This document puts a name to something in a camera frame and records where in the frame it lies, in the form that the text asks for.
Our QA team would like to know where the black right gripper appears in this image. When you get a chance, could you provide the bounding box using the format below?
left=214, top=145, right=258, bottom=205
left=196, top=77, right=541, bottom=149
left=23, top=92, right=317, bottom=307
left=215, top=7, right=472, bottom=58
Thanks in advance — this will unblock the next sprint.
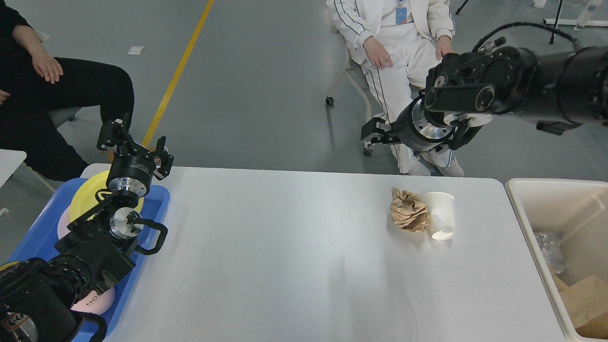
left=361, top=97, right=455, bottom=153

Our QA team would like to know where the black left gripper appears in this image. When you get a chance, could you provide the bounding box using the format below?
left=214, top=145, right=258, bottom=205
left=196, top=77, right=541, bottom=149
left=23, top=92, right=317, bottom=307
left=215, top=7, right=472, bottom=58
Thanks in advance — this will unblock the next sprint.
left=97, top=113, right=174, bottom=197

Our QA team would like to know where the yellow plate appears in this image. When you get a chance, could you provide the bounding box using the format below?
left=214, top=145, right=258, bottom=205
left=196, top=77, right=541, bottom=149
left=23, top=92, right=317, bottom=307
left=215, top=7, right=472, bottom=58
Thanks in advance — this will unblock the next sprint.
left=69, top=169, right=144, bottom=222

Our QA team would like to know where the brown paper ball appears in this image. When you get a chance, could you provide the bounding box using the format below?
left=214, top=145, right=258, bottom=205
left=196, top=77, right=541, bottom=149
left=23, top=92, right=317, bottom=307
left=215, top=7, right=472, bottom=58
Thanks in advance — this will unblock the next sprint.
left=389, top=188, right=428, bottom=232

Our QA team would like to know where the white paper cup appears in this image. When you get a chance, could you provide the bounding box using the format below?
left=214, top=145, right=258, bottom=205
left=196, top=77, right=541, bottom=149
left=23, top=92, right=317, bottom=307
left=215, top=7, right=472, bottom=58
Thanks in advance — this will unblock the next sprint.
left=421, top=192, right=456, bottom=240

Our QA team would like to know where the pink ribbed mug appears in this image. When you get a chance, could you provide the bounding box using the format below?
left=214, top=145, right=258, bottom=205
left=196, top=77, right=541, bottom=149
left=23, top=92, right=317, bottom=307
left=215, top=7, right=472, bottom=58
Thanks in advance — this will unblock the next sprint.
left=70, top=288, right=116, bottom=315

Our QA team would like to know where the clear plastic wrap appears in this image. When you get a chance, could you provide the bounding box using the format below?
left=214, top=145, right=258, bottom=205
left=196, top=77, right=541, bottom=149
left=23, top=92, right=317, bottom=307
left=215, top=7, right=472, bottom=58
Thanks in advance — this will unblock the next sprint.
left=534, top=231, right=566, bottom=274

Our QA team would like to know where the brown paper bag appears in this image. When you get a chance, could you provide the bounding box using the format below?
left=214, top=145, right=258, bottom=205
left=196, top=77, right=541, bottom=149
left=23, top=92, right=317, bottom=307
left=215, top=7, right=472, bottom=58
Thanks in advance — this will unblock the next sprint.
left=550, top=271, right=608, bottom=342

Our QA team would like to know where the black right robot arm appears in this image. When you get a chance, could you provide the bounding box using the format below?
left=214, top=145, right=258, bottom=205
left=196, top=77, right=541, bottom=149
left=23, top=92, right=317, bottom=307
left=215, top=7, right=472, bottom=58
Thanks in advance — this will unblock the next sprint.
left=361, top=25, right=608, bottom=156

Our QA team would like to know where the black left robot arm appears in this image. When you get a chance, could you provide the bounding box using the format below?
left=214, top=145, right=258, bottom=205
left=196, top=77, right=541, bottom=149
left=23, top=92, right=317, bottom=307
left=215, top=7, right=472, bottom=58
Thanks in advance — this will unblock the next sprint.
left=0, top=119, right=174, bottom=342

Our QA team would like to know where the white office chair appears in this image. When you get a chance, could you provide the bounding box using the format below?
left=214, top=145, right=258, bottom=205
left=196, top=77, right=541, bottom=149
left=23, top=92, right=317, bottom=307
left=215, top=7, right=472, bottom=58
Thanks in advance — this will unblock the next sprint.
left=325, top=24, right=374, bottom=157

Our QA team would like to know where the grey office chair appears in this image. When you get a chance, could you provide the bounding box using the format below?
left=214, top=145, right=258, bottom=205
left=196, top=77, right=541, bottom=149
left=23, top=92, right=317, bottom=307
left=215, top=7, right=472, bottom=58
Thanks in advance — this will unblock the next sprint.
left=47, top=107, right=81, bottom=128

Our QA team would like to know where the person in white tracksuit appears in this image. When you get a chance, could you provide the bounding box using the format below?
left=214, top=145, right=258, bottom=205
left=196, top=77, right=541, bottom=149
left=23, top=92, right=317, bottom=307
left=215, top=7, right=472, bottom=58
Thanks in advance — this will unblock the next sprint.
left=327, top=0, right=465, bottom=178

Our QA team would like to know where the pink plate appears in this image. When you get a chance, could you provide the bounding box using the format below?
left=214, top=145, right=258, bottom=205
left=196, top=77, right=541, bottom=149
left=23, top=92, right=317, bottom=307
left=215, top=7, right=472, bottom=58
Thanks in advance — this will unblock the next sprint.
left=57, top=206, right=71, bottom=239

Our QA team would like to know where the person in black trousers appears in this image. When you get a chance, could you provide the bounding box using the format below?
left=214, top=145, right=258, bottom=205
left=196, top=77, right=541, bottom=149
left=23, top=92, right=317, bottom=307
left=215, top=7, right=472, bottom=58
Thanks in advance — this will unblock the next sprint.
left=0, top=1, right=134, bottom=182

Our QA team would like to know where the white side table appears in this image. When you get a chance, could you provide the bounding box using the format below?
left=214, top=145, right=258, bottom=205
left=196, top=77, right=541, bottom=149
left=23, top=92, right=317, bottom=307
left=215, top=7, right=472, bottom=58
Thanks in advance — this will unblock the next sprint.
left=0, top=149, right=27, bottom=187

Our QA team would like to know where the blue plastic tray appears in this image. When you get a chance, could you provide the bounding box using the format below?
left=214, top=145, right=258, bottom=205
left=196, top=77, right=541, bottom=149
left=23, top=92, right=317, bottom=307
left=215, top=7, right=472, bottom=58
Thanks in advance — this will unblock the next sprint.
left=8, top=178, right=170, bottom=342

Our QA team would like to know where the cream plastic bin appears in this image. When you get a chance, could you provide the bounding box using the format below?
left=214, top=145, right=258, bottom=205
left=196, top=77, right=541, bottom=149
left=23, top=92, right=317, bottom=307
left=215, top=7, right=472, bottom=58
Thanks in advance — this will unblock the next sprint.
left=506, top=178, right=608, bottom=341

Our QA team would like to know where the white stand base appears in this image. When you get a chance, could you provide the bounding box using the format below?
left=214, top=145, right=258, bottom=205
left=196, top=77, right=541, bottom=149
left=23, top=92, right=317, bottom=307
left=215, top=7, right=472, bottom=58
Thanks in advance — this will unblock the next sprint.
left=532, top=0, right=608, bottom=31

